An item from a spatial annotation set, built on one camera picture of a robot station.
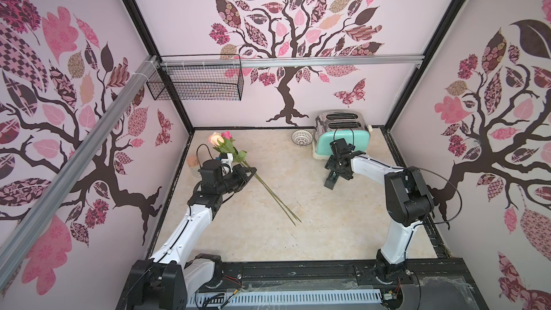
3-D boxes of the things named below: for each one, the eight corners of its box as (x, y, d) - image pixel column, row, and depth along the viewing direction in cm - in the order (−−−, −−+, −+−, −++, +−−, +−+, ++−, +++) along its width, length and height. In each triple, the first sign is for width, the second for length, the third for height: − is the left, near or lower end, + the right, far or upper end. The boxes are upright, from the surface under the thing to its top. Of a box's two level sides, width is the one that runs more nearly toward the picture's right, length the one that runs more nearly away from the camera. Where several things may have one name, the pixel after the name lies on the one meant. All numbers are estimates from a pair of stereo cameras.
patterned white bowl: (291, 146, 114) (292, 140, 110) (291, 135, 119) (291, 129, 115) (312, 146, 114) (313, 140, 110) (311, 135, 119) (312, 129, 115)
